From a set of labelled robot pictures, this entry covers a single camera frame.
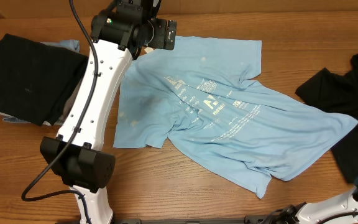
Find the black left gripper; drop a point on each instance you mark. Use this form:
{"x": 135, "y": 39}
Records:
{"x": 158, "y": 41}

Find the light blue printed t-shirt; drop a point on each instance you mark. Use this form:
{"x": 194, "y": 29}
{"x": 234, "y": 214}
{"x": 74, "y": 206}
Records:
{"x": 205, "y": 98}

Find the black t-shirt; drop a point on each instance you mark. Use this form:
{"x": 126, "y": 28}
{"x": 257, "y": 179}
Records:
{"x": 334, "y": 93}

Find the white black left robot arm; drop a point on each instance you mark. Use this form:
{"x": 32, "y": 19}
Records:
{"x": 118, "y": 34}

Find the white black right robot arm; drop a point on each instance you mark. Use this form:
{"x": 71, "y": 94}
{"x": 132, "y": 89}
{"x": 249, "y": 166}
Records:
{"x": 342, "y": 208}

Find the folded light blue garment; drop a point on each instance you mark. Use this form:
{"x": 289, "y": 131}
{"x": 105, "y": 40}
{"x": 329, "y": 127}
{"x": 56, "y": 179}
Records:
{"x": 70, "y": 44}

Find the folded grey garment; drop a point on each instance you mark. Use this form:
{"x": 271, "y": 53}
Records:
{"x": 66, "y": 109}

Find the folded black garment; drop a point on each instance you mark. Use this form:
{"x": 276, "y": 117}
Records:
{"x": 36, "y": 80}

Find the cardboard back wall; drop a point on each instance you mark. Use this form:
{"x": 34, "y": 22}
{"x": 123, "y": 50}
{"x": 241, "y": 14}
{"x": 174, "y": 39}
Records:
{"x": 19, "y": 9}

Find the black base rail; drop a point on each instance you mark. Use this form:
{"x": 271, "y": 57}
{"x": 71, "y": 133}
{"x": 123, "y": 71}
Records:
{"x": 250, "y": 219}

